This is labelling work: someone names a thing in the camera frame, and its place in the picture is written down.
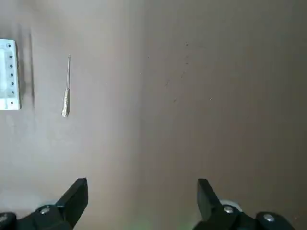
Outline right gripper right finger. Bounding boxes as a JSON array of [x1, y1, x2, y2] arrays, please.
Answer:
[[191, 178, 295, 230]]

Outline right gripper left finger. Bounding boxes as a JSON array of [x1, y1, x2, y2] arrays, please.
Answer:
[[0, 177, 88, 230]]

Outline white test tube rack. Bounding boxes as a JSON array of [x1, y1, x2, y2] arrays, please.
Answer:
[[0, 39, 22, 111]]

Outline wire test tube brush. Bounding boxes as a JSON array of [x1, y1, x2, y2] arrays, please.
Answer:
[[61, 54, 72, 118]]

